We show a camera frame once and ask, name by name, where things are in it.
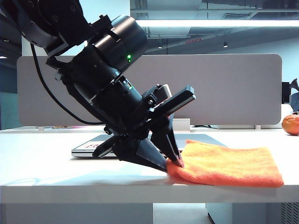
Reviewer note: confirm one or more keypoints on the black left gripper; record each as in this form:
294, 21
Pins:
130, 121

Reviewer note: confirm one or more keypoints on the orange microfibre rag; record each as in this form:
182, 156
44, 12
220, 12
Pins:
229, 165

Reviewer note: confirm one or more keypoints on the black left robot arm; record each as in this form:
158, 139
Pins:
105, 58

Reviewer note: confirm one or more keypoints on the silver Dell laptop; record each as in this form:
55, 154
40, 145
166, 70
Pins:
198, 138

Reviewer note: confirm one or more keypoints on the red and white laptop sticker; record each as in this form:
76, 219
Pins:
92, 145

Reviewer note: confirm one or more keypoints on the grey fabric desk divider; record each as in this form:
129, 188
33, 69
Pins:
222, 88

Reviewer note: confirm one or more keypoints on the white cabinet with vent grille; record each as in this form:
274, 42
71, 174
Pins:
245, 213

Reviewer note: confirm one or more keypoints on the red ceiling sign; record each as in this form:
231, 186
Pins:
193, 41

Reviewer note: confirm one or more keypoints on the black pendant ceiling lamp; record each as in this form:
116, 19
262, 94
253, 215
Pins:
225, 44

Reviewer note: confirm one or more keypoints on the orange tangerine fruit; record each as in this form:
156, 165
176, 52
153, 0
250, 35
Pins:
291, 124

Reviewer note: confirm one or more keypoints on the long white ceiling light strip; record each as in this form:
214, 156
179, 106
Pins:
222, 23

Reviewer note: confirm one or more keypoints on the black computer monitor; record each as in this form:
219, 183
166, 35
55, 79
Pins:
285, 93

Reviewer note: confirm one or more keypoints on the dark blue-grey seated figure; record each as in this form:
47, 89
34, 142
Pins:
295, 98

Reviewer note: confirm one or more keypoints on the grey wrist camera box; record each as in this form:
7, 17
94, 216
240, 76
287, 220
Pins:
164, 92

